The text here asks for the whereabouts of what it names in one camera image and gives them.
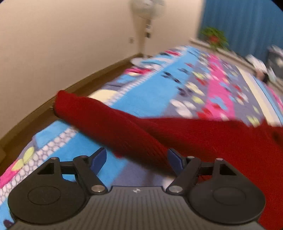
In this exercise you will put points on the colourful butterfly printed blanket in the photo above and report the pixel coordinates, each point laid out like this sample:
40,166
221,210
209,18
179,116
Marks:
154,88

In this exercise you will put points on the red knitted sweater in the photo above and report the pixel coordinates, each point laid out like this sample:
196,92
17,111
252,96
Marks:
199,132

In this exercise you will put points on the white standing fan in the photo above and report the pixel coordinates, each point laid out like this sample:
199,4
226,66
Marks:
144,33

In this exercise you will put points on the white and black object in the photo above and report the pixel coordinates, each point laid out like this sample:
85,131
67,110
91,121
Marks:
258,65

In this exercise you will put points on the blue curtain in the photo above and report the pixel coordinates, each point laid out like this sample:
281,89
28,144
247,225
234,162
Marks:
243,22

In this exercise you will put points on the green potted plant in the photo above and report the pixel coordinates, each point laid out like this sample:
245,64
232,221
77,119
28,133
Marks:
215,37

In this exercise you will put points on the beige window ledge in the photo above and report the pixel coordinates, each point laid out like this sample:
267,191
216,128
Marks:
225,52

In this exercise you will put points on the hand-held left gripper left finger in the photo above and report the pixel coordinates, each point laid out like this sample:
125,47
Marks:
99,159

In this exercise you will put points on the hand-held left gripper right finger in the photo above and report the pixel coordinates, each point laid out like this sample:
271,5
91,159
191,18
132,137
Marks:
175,159

